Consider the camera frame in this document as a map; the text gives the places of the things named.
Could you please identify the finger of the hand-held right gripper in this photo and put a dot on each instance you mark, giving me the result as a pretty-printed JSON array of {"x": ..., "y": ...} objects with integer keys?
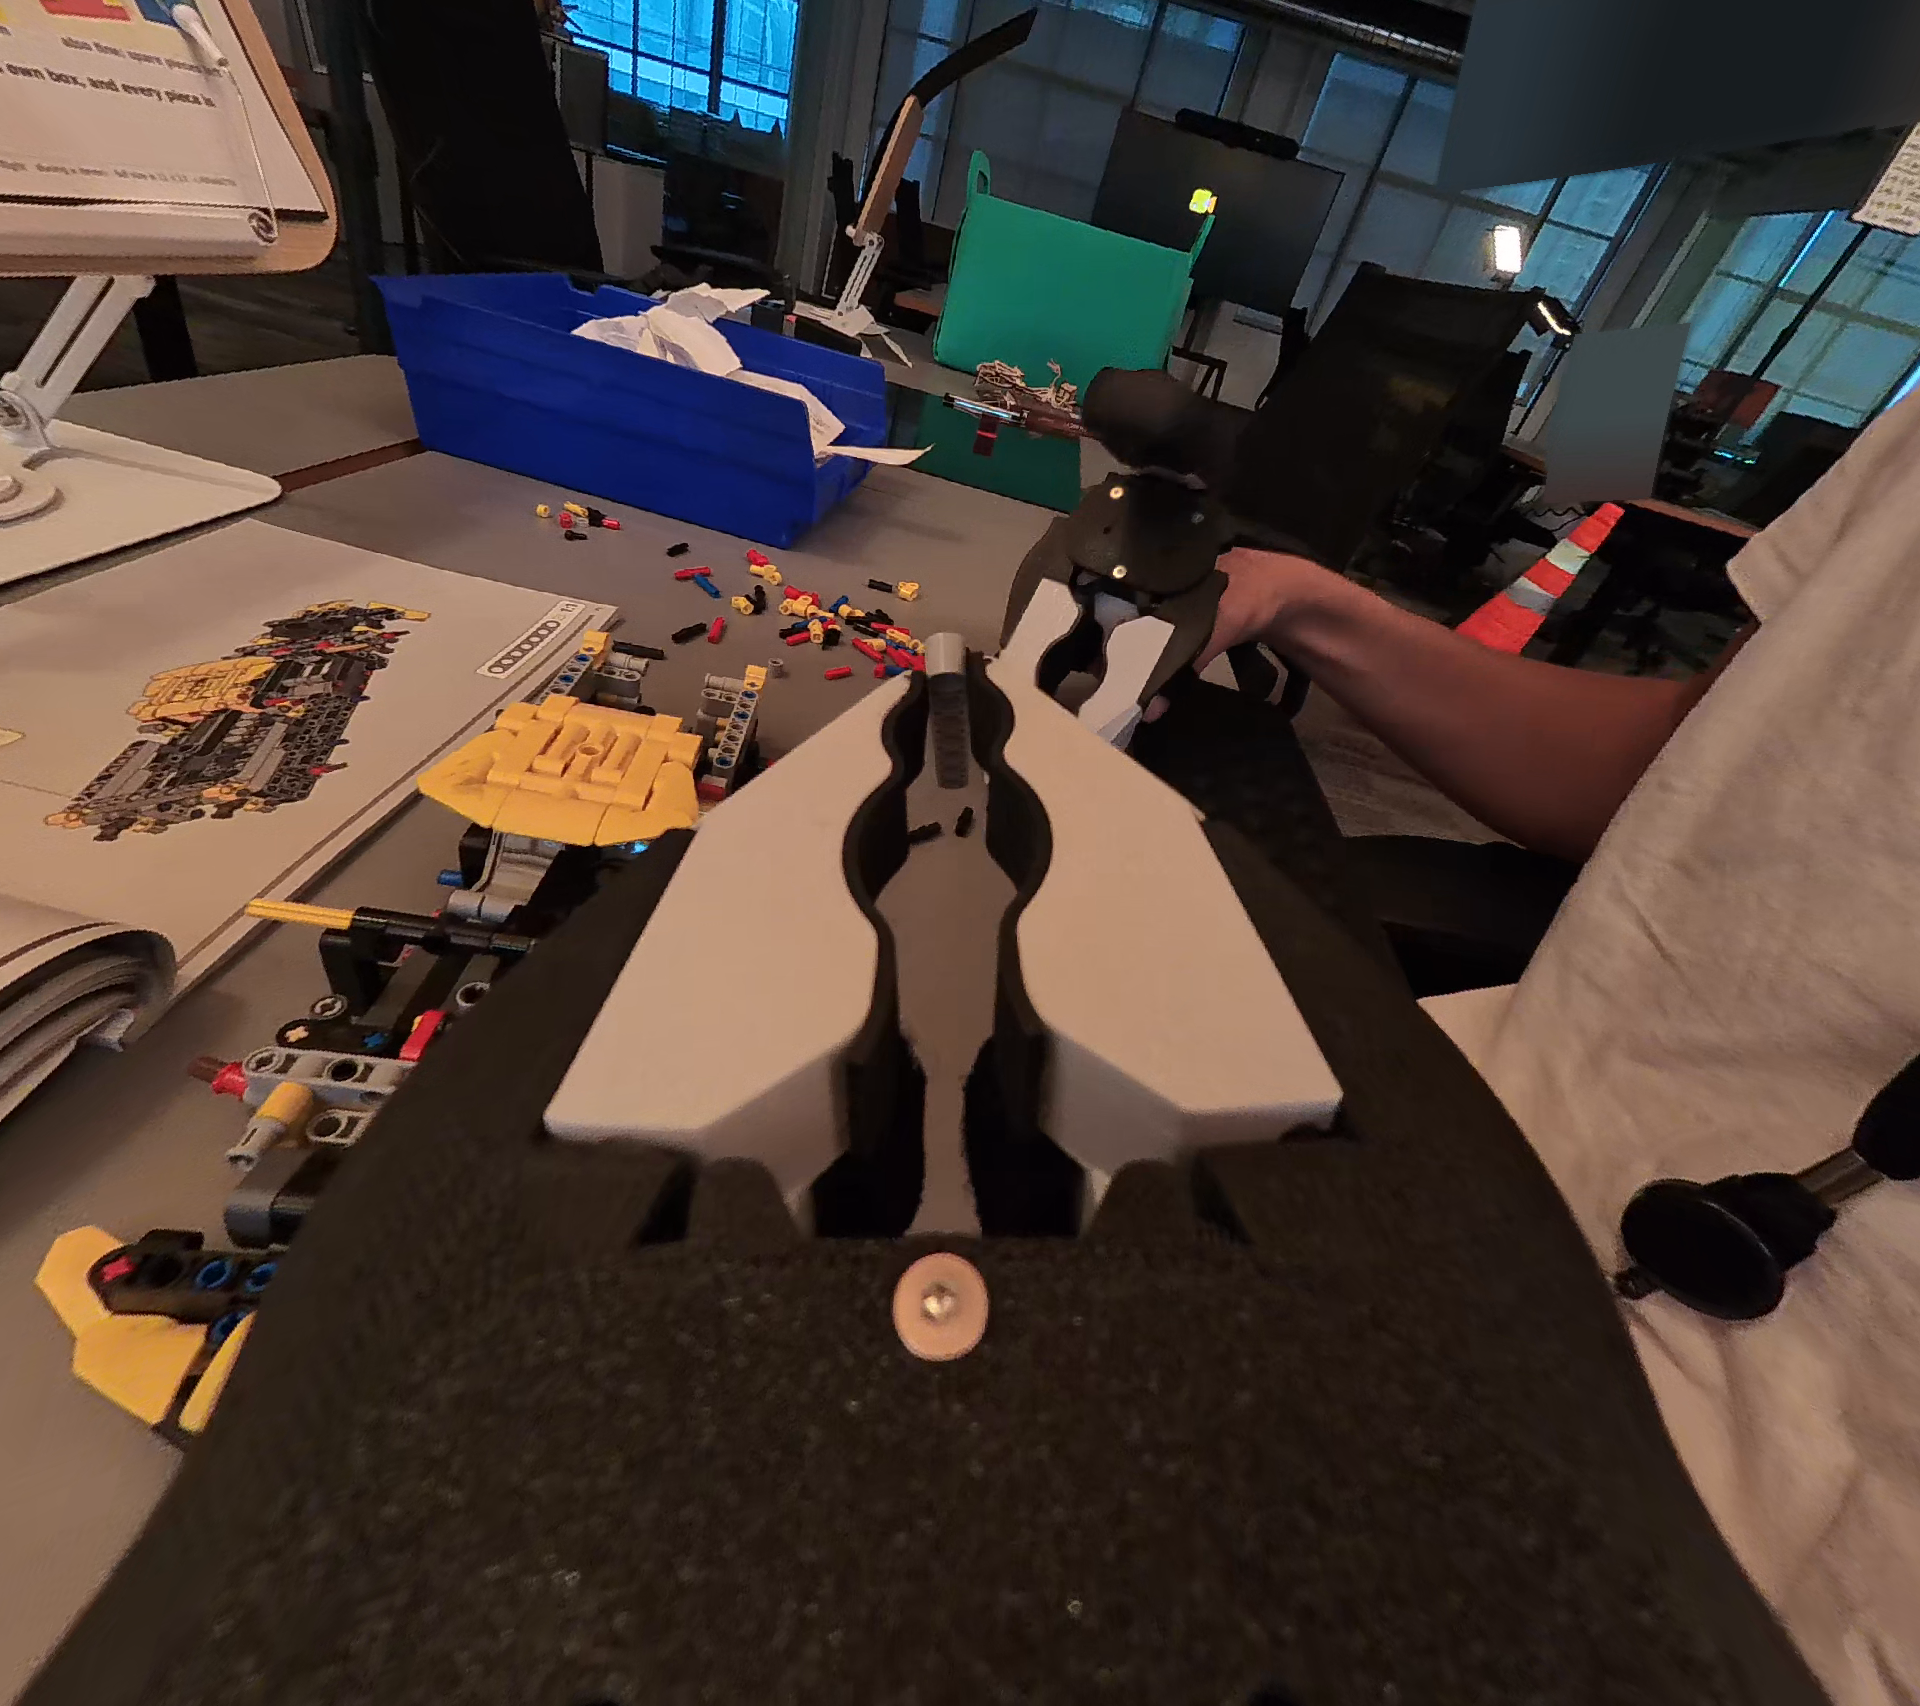
[
  {"x": 1039, "y": 634},
  {"x": 1141, "y": 671}
]

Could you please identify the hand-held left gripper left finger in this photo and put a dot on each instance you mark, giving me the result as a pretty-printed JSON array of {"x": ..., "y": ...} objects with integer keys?
[{"x": 751, "y": 970}]

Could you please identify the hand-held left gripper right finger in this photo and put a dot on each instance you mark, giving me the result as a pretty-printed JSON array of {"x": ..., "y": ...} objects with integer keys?
[{"x": 1154, "y": 970}]

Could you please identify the person's right forearm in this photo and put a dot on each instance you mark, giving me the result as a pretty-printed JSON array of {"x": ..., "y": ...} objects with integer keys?
[{"x": 1500, "y": 731}]

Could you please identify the desk lamp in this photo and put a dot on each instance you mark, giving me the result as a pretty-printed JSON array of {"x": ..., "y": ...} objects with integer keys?
[{"x": 900, "y": 138}]

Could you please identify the grey desk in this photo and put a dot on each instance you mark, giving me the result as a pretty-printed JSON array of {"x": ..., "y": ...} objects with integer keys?
[{"x": 450, "y": 537}]

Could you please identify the person's right hand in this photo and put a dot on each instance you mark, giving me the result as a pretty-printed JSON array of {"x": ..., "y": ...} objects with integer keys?
[{"x": 1274, "y": 596}]

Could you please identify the black dimpled armrest pad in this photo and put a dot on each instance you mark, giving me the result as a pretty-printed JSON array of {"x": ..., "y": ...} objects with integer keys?
[{"x": 1260, "y": 777}]

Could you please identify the brown toy model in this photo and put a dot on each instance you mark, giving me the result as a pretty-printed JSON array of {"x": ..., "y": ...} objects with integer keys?
[{"x": 1034, "y": 404}]

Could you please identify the large scatter of coloured pins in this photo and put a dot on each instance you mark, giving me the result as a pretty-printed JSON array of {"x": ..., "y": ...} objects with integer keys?
[{"x": 811, "y": 626}]

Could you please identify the green plastic bin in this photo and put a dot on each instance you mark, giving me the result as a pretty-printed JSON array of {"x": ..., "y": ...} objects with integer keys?
[{"x": 1065, "y": 296}]

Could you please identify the black office chair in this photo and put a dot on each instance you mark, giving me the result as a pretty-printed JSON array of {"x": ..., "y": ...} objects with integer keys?
[{"x": 1411, "y": 416}]

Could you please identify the partly built toy car model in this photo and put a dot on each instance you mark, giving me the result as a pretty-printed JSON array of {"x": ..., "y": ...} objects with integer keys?
[{"x": 571, "y": 761}]

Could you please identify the black television screen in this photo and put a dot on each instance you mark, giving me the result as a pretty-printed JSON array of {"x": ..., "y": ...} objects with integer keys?
[{"x": 1274, "y": 220}]

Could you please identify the orange traffic cone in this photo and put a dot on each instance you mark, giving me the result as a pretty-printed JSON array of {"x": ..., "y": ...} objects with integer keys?
[{"x": 1545, "y": 580}]

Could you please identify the small cluster of coloured pins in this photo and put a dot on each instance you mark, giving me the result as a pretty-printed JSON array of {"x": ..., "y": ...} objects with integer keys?
[{"x": 579, "y": 519}]

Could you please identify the crumpled white paper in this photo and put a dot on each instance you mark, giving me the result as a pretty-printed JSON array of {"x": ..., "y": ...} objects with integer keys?
[{"x": 674, "y": 326}]

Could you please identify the open instruction booklet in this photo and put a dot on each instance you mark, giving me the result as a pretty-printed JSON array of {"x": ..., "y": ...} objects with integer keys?
[{"x": 450, "y": 596}]

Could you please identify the blue plastic bin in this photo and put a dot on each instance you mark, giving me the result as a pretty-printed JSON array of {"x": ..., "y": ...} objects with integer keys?
[{"x": 600, "y": 430}]

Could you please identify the black badge reel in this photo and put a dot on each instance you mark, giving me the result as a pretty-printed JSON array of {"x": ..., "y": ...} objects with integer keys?
[{"x": 1710, "y": 1234}]

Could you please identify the dark board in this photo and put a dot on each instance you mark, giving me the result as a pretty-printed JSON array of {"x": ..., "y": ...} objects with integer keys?
[{"x": 465, "y": 131}]

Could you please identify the instruction sheet on stand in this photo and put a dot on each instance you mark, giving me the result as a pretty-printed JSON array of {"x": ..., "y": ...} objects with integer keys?
[{"x": 134, "y": 491}]

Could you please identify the printed instruction sheet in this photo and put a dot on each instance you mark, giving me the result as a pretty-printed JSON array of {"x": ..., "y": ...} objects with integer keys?
[{"x": 121, "y": 117}]

